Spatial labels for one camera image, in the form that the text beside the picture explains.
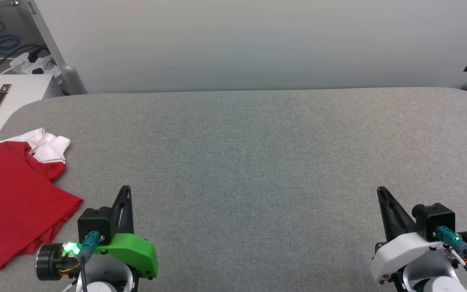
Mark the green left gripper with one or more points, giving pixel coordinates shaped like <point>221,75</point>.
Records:
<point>136,251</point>

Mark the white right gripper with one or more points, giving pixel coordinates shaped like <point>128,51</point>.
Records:
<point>403,251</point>

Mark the red and white basketball jersey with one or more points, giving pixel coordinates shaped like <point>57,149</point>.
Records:
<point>14,194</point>

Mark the white metal equipment case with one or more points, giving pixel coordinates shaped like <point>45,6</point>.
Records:
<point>26,91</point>

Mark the white power strip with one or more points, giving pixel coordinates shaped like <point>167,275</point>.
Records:
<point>24,61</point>

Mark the white partition panel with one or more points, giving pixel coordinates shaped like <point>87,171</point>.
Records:
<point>258,44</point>

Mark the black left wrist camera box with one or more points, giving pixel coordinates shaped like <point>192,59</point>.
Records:
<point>93,223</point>

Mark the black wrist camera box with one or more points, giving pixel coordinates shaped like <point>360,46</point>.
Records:
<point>93,223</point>
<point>434,219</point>

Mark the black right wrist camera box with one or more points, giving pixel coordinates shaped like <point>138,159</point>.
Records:
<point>434,219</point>

